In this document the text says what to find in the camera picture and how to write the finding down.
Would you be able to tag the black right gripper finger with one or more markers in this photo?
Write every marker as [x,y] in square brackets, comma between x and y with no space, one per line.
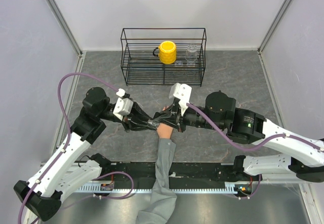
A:
[168,115]
[168,122]

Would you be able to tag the small clear glass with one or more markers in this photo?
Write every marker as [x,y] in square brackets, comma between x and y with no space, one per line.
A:
[178,64]

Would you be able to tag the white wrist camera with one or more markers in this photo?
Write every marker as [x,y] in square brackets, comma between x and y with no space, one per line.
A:
[123,107]
[181,92]

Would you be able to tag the yellow mug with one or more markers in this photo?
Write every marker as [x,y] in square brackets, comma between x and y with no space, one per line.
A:
[166,52]

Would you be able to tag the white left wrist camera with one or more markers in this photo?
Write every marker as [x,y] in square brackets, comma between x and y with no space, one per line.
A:
[123,107]

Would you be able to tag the black wire dish rack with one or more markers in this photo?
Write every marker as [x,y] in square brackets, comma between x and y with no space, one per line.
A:
[140,67]

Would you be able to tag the white slotted cable duct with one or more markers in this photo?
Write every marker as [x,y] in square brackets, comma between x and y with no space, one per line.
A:
[102,189]

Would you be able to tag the grey sleeved forearm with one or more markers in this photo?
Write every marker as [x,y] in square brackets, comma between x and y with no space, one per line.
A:
[162,205]

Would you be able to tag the glitter nail polish bottle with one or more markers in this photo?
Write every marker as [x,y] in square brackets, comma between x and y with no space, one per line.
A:
[153,124]

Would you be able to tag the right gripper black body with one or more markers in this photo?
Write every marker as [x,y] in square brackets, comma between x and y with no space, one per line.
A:
[186,119]

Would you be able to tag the person's left hand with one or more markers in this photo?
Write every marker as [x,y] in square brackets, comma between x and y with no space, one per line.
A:
[164,131]

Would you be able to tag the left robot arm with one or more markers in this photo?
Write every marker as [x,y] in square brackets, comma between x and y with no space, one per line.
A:
[44,193]

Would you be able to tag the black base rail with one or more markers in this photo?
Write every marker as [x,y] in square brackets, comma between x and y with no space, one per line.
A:
[176,176]

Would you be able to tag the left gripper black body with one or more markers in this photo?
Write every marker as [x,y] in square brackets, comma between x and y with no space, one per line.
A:
[127,123]

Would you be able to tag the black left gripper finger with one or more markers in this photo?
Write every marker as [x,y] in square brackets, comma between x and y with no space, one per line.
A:
[139,116]
[140,127]

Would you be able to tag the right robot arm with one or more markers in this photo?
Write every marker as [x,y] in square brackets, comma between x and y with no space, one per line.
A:
[250,131]

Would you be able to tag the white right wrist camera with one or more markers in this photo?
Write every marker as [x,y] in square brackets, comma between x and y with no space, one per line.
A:
[181,92]

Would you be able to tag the clear upturned glass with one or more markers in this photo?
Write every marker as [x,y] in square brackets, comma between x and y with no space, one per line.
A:
[191,54]

